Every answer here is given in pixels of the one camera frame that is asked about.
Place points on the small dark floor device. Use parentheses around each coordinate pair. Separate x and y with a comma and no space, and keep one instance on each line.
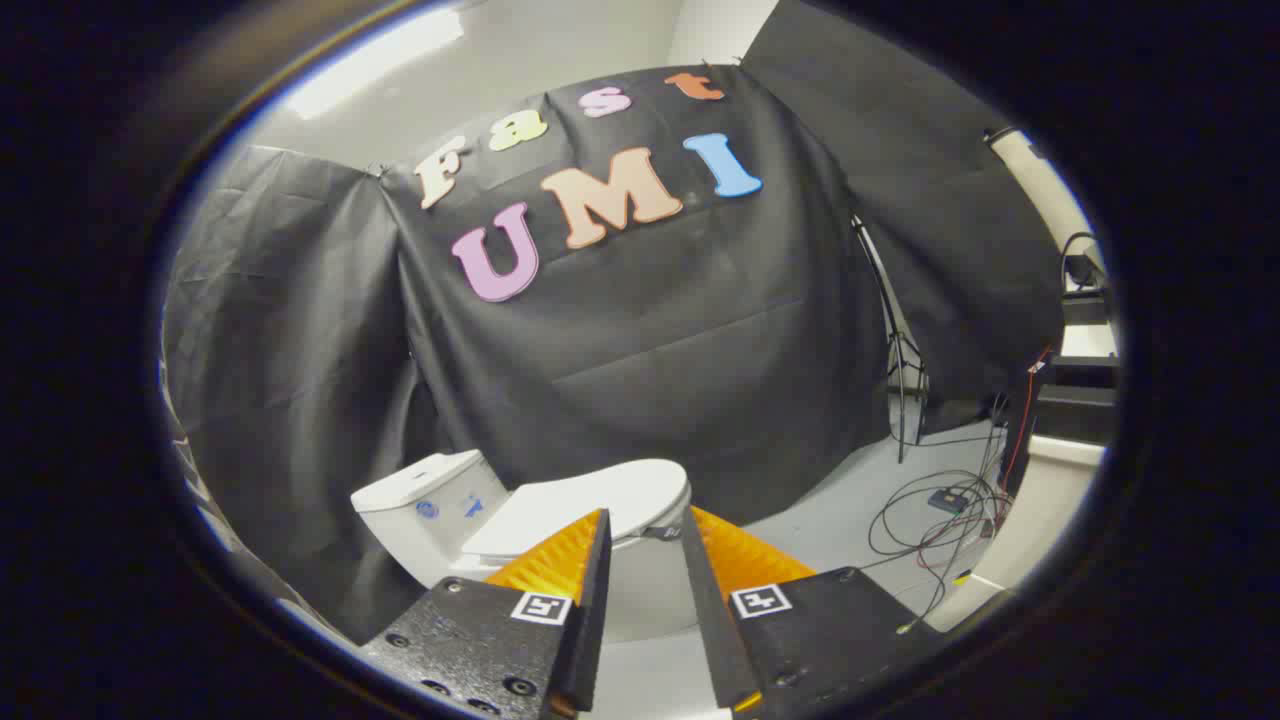
(948,500)

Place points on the black tripod stand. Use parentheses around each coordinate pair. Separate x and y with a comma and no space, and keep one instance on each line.
(897,340)

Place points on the black backdrop cloth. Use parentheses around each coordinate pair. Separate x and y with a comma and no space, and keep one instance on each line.
(650,350)

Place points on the white pole with black cap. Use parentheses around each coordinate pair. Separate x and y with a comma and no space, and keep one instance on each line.
(1045,190)

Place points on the white toilet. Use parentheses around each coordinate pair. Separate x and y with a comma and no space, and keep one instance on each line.
(425,520)

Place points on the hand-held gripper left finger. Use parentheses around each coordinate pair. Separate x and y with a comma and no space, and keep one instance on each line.
(590,600)

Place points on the white toilet lid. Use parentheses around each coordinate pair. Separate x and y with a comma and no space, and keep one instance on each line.
(600,500)

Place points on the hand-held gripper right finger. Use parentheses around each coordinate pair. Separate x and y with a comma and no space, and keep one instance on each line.
(705,610)

